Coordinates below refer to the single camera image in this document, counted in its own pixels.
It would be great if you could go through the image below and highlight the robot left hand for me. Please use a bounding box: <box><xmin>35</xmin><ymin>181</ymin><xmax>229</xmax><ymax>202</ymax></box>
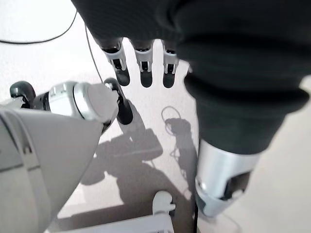
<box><xmin>70</xmin><ymin>0</ymin><xmax>311</xmax><ymax>217</ymax></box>

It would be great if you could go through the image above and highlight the white medical cart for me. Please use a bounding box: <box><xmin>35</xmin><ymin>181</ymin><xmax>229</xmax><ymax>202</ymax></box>
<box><xmin>72</xmin><ymin>213</ymin><xmax>174</xmax><ymax>233</ymax></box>

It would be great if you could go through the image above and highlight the thin dark leg cable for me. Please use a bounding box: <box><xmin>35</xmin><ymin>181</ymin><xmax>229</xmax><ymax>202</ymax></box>
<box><xmin>84</xmin><ymin>24</ymin><xmax>103</xmax><ymax>83</ymax></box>

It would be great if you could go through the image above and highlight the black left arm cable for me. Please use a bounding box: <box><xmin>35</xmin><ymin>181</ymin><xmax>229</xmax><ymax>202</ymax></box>
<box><xmin>0</xmin><ymin>9</ymin><xmax>79</xmax><ymax>46</ymax></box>

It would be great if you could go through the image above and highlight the silver robot left leg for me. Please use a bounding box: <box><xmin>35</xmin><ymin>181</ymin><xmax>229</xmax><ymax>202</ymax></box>
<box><xmin>0</xmin><ymin>81</ymin><xmax>120</xmax><ymax>233</ymax></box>

